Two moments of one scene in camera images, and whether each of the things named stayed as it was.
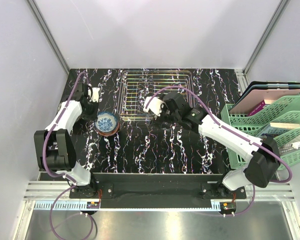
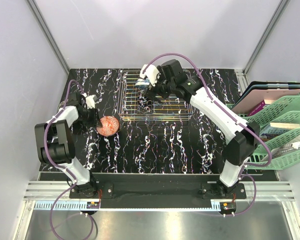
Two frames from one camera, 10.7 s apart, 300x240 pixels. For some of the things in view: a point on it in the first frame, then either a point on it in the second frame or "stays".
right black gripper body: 171,117 -> 163,88
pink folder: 251,99 stays
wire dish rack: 134,87 stays
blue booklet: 274,132 stays
